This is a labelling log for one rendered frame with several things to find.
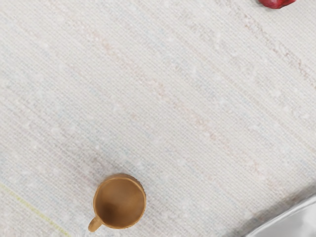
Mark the red fruit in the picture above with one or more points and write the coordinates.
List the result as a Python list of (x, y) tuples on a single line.
[(276, 3)]

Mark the silver metal plate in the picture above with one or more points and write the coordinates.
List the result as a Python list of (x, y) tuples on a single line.
[(293, 222)]

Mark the brown ceramic mug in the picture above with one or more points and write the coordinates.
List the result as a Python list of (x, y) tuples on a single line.
[(119, 202)]

